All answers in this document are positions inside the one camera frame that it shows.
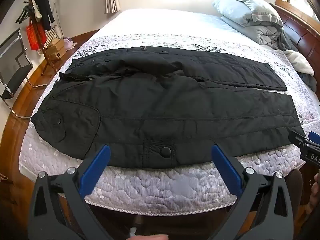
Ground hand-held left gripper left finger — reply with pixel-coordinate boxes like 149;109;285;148
29;144;119;240

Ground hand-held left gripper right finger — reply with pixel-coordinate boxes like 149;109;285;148
211;144;294;240

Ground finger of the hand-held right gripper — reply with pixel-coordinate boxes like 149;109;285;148
288;129;310;153
308;131;320;145

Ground black quilted jacket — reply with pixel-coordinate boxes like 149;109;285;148
30;45;306;168

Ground person's right hand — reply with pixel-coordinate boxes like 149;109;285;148
309;172;320;212

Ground bed with white quilted cover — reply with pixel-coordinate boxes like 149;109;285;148
19;8;318;217

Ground dark grey cloth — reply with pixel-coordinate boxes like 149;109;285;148
271;27;317;92

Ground wooden headboard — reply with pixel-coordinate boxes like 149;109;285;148
269;2;320;80

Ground grey folded comforter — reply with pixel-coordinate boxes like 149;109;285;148
221;15;285;46

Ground black metal chair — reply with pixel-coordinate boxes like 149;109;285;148
0;27;48;119

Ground cardboard boxes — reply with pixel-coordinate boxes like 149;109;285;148
46;40;67;62

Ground wooden coat rack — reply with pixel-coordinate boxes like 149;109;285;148
26;0;63;67

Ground striped white bag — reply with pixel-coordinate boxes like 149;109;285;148
45;27;63;46

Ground light blue pillow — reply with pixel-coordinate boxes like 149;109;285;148
212;0;284;28

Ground red bag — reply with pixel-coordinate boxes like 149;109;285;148
26;21;47;51

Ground black hanging garment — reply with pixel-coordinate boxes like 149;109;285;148
32;0;55;30

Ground black clothes hangers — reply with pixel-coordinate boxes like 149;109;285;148
15;4;34;24

